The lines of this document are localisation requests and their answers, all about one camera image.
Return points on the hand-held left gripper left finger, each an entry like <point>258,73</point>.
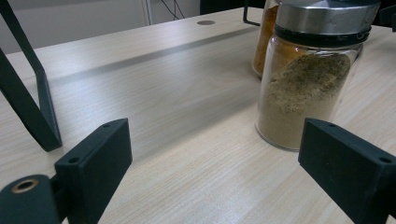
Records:
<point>93,168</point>

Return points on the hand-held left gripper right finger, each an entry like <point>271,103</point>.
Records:
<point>348,174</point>

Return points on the black metal rack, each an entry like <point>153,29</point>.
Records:
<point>28,115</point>

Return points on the glass jar with brown powder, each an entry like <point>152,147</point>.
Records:
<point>299,102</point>

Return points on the orange powder jar white lid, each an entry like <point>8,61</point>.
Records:
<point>263,46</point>

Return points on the dark object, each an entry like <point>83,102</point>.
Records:
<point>388,17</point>

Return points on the white pole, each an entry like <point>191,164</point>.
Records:
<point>147,11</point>

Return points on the grey round desk grommet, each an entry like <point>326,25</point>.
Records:
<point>205,22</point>

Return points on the black curtain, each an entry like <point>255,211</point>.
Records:
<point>224,5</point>

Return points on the black metal bracket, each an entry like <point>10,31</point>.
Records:
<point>246,17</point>

